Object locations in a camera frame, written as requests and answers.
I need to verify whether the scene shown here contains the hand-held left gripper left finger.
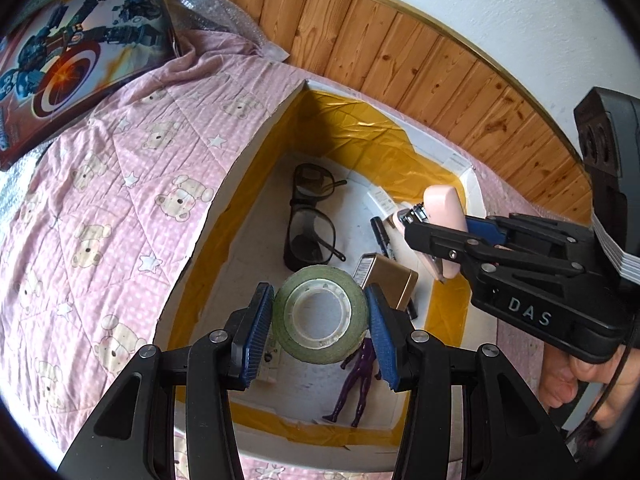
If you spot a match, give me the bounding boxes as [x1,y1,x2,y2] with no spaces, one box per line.
[60,282,276,480]

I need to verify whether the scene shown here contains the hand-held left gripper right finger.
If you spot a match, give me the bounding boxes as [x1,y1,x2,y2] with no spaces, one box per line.
[364,284,576,480]

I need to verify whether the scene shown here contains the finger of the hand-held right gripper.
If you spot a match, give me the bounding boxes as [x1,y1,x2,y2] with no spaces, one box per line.
[404,219,590,282]
[465,215,595,257]

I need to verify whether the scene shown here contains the green clear tape roll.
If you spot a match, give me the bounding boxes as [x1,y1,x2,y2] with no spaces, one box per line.
[272,265,371,365]

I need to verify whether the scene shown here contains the purple action figure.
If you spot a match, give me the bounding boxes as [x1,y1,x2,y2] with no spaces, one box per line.
[320,337,383,429]

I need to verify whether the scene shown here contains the pink stapler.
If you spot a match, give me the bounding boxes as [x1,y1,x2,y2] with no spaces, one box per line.
[395,185,468,281]

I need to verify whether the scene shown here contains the gold tin box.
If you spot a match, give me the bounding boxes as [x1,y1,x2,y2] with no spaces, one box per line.
[352,252,420,313]

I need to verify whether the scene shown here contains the white cardboard box container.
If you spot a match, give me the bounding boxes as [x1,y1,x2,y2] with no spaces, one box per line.
[155,77,496,473]

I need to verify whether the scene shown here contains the person's right hand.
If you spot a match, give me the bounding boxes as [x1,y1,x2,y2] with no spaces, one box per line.
[540,350,640,429]

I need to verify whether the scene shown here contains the black marker pen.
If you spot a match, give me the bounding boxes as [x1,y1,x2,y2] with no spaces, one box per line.
[370,216,419,319]

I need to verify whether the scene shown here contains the black framed glasses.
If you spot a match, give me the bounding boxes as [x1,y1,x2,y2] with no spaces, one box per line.
[283,162,349,267]

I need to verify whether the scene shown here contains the pink bear print blanket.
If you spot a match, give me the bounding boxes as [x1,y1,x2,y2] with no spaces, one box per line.
[0,27,596,480]

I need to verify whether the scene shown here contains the grey dotted mattress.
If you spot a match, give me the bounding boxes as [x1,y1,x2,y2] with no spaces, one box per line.
[0,152,43,231]

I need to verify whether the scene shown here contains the clear bubble wrap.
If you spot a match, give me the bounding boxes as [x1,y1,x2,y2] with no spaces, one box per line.
[167,0,291,63]

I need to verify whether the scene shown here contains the superhero print pillow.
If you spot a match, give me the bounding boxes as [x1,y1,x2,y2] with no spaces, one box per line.
[0,0,183,171]

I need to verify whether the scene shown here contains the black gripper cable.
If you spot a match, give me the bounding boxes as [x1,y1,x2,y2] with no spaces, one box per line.
[565,345,632,443]

